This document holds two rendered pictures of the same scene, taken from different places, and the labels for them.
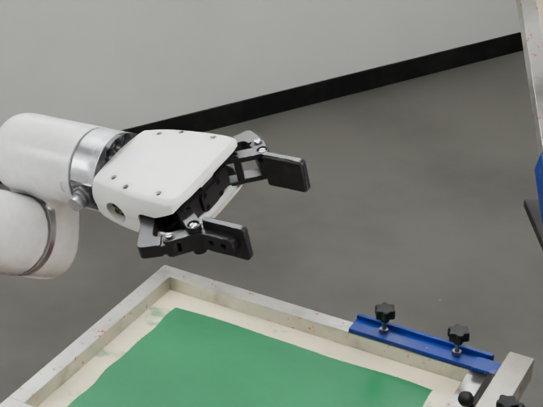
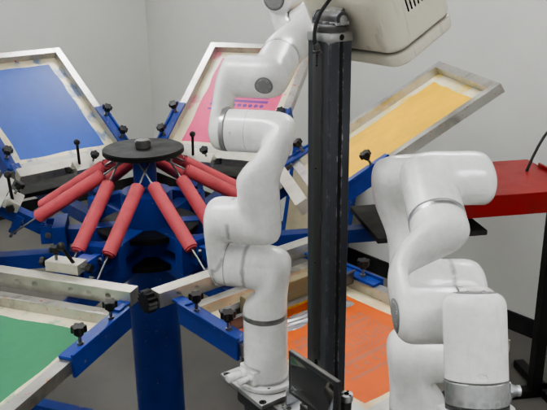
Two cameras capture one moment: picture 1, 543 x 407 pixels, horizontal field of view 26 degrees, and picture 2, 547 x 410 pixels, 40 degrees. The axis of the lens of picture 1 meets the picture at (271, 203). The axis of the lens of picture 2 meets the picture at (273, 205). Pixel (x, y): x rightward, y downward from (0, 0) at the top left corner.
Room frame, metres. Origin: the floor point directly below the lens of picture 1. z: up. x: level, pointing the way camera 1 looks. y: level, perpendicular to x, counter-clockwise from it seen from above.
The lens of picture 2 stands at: (1.26, 1.93, 2.04)
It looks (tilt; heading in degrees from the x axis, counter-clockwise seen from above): 19 degrees down; 261
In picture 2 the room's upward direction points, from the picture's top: 1 degrees counter-clockwise
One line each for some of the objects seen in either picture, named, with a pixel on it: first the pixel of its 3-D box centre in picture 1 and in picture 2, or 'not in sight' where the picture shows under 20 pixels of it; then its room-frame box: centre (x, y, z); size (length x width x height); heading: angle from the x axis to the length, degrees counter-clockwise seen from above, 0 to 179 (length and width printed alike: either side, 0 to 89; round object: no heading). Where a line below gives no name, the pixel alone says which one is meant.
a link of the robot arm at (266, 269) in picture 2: not in sight; (260, 281); (1.07, 0.51, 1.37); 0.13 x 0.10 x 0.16; 156
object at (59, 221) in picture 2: not in sight; (148, 228); (1.32, -0.88, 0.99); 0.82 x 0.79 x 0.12; 121
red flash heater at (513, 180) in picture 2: not in sight; (486, 187); (-0.10, -0.91, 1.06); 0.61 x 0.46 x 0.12; 1
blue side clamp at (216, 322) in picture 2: not in sight; (212, 328); (1.14, -0.04, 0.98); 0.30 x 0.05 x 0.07; 121
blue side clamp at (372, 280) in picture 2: not in sight; (345, 276); (0.66, -0.33, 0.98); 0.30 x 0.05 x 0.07; 121
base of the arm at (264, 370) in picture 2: not in sight; (260, 349); (1.07, 0.52, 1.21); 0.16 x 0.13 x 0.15; 27
